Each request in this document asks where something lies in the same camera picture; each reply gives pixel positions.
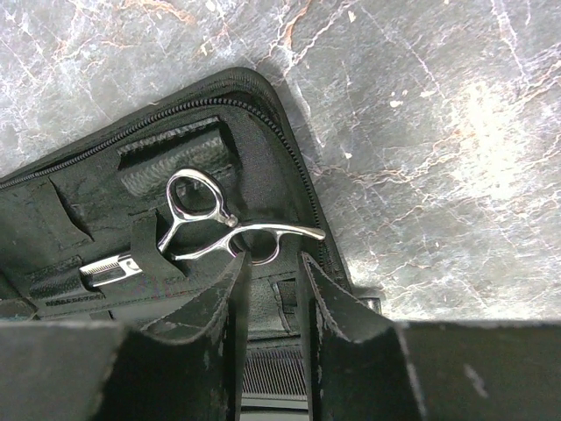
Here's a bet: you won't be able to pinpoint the black straight comb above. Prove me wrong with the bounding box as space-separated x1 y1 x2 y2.
242 346 308 410

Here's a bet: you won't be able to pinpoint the black zippered tool case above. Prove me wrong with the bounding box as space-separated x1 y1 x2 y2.
0 66 382 413

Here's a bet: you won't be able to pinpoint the silver thinning scissors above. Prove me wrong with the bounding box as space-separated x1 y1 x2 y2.
72 166 327 290

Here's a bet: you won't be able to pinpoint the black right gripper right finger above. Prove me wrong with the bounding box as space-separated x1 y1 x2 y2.
297 253 560 420

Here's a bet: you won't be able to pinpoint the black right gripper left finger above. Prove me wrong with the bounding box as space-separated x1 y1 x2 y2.
1 253 252 420

